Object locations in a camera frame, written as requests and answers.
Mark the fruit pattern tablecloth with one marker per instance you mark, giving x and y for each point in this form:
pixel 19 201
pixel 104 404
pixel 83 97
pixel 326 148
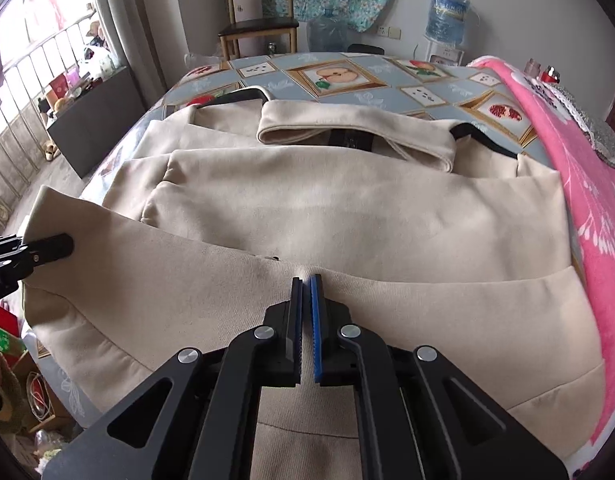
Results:
pixel 347 85

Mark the beige zip jacket black trim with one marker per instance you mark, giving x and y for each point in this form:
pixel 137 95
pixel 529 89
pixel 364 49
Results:
pixel 382 410

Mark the red gift box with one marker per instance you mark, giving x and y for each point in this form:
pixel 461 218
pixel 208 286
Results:
pixel 11 345

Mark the grey curtain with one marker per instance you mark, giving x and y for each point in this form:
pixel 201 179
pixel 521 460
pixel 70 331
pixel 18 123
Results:
pixel 126 27

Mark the dark low cabinet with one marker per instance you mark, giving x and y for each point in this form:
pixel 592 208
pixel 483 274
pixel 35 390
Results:
pixel 88 129

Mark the metal window railing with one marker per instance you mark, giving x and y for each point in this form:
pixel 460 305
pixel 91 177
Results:
pixel 23 131

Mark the grey patterned cloth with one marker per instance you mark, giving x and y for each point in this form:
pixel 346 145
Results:
pixel 599 134

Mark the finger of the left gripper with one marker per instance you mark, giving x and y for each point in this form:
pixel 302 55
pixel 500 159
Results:
pixel 47 249

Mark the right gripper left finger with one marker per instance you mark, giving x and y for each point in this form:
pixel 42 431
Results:
pixel 293 330

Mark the pink floral blanket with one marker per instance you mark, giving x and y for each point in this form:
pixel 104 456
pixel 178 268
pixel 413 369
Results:
pixel 589 184

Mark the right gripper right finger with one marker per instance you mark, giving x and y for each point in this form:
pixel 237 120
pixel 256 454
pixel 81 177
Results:
pixel 320 325

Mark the white water dispenser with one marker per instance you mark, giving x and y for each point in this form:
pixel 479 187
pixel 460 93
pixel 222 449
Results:
pixel 438 53

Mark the blue water jug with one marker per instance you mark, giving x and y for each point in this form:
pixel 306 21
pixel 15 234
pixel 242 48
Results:
pixel 447 21

